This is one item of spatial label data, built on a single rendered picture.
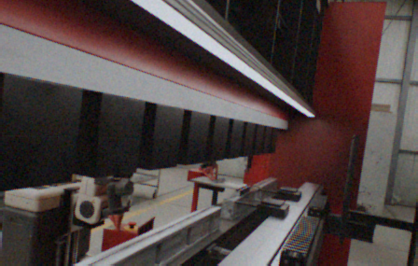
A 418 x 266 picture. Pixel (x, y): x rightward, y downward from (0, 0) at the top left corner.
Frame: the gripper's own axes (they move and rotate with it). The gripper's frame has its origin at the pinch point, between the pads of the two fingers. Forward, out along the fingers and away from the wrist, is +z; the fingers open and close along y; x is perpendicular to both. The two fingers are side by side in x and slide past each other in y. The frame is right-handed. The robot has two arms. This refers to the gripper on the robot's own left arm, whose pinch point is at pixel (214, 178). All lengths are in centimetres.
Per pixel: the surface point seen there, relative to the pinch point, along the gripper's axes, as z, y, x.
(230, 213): 19.2, -23.3, -10.9
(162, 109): -15, -101, -34
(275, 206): 22, -44, -37
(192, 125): -12, -82, -32
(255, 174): 4, 87, 1
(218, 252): 28, -62, -16
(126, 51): -24, -118, -39
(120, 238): 11, -53, 28
